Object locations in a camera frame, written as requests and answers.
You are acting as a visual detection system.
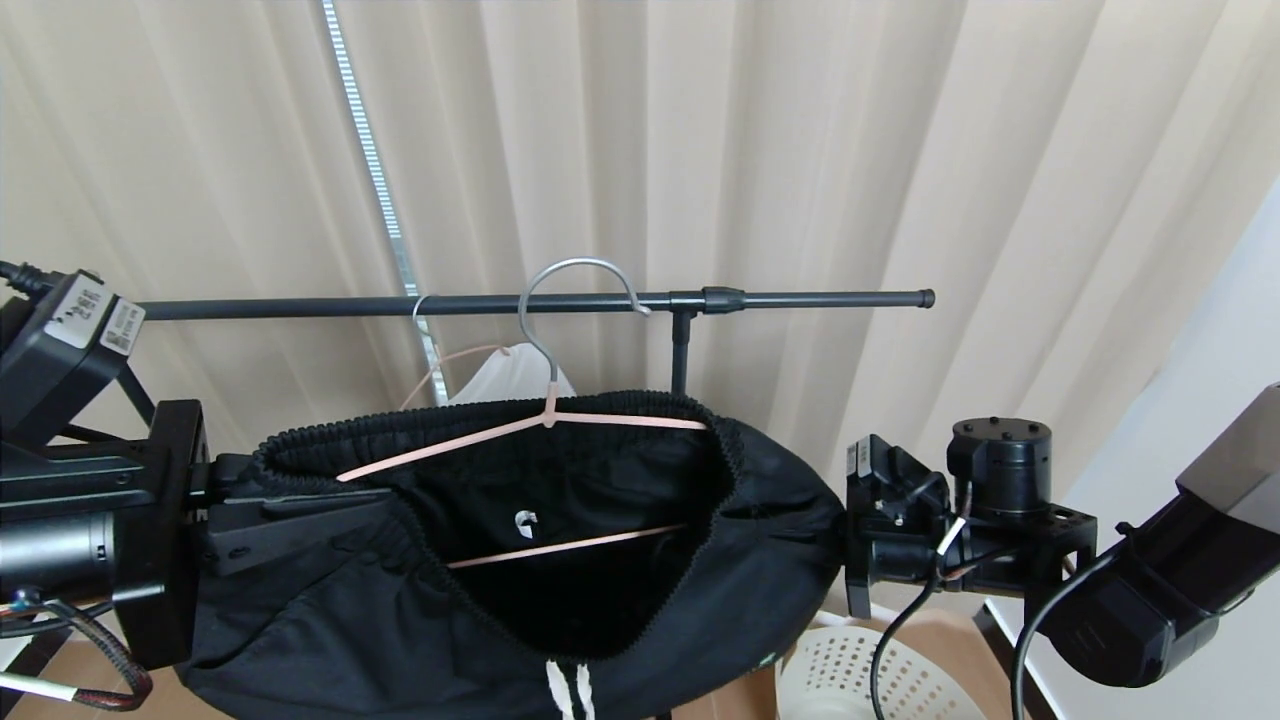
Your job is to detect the black shorts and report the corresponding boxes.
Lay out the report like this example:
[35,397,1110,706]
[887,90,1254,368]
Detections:
[175,390,846,720]

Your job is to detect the white printed t-shirt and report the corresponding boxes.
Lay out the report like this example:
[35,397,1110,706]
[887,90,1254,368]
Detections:
[445,342,579,406]

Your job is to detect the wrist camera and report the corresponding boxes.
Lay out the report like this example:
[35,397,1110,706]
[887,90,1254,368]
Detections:
[0,270,151,446]
[846,435,951,529]

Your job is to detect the white laundry basket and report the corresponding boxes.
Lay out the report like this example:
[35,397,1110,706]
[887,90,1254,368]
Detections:
[778,625,991,720]

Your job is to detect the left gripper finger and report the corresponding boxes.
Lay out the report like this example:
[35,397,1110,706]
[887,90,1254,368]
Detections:
[205,488,393,577]

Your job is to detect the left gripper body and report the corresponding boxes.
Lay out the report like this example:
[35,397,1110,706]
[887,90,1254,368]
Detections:
[0,400,209,669]

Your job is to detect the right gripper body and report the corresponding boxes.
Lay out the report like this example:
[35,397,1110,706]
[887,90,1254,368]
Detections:
[845,515,958,619]

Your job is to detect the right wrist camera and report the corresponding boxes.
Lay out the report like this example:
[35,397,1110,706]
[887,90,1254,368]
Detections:
[846,435,951,529]

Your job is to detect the pink clothes hanger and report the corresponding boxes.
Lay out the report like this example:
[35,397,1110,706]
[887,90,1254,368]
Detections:
[335,258,711,571]
[400,293,513,411]

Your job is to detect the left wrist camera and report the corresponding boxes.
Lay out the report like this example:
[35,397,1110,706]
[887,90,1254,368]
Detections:
[0,270,151,446]

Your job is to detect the black clothes rack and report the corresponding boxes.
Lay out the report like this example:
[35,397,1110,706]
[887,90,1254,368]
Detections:
[135,288,936,396]

